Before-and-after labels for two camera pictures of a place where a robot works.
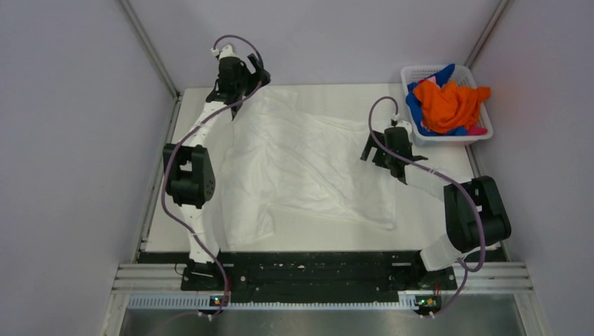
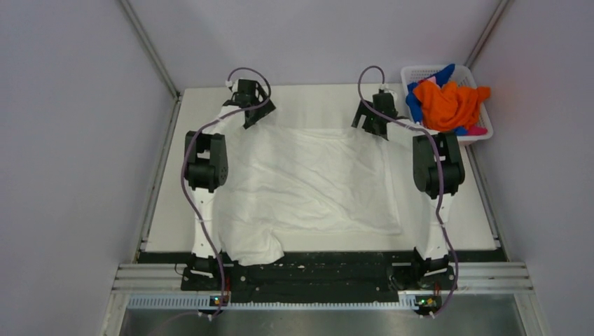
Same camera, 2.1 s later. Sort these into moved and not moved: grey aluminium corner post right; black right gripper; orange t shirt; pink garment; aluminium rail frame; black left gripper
Moved: black right gripper; black left gripper
Not moved: aluminium rail frame; orange t shirt; grey aluminium corner post right; pink garment
